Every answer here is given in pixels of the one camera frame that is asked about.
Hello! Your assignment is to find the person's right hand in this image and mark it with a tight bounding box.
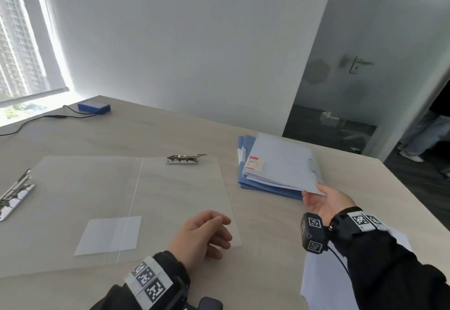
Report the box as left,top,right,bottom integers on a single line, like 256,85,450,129
302,183,356,226

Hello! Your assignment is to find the silver door handle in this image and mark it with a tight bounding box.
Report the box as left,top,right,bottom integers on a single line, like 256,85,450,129
349,56,375,75

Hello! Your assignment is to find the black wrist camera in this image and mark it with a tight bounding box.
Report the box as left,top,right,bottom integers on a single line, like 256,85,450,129
300,212,330,255
199,297,224,310

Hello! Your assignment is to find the person's left forearm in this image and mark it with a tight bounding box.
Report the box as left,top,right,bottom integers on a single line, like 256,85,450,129
90,250,191,310

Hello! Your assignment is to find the person's right forearm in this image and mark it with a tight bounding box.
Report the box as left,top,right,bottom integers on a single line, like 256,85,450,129
329,207,450,310

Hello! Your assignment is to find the person's left hand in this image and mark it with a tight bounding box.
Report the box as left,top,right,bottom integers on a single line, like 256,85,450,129
167,211,233,272

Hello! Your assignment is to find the light blue folder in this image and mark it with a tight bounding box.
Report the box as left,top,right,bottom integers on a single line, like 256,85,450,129
242,132,326,196

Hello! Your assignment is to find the dark blue folder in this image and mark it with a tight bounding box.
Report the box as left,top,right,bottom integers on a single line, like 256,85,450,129
237,135,304,201

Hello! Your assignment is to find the thin black wrist camera cable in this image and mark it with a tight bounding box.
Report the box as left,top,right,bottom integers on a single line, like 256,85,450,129
327,244,351,276

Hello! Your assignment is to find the wristband with square markers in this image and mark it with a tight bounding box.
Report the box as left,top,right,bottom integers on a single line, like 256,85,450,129
346,211,389,232
124,256,174,310

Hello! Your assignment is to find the white paper sheet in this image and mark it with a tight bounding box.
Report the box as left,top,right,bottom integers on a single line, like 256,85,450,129
300,227,413,310

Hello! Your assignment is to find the long black cable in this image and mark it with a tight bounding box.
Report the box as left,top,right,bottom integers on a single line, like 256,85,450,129
0,105,98,137

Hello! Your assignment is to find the red and white sticker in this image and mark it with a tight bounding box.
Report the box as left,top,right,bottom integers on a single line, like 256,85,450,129
245,156,264,172

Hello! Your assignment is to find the white label sheet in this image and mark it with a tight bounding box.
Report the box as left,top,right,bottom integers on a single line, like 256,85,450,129
74,216,142,256

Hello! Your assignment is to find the right wristband with square markers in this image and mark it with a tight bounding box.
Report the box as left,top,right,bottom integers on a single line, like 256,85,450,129
346,211,389,232

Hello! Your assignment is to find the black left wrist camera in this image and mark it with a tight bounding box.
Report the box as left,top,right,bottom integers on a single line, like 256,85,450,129
199,297,224,310

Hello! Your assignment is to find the small metal folder clip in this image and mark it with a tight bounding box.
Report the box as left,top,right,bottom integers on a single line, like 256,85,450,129
166,154,208,165

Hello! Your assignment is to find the left wristband with square markers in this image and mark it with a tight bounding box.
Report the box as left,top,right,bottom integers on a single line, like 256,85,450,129
124,256,174,310

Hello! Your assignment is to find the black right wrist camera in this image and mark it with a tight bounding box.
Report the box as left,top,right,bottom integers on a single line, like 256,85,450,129
300,212,330,255

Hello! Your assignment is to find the frosted glass door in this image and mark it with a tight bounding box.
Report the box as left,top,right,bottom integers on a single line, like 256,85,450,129
283,0,450,162

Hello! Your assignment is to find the blue rectangular box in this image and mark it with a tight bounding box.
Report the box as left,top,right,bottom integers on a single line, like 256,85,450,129
77,100,112,115

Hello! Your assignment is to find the white window blind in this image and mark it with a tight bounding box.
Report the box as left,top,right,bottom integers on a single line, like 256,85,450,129
0,0,70,107

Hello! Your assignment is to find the large metal folder clip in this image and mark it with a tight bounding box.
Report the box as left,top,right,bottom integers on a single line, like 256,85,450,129
0,169,36,222

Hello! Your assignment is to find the clear plastic open folder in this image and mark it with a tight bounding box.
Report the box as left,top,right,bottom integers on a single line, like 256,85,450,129
0,156,243,279

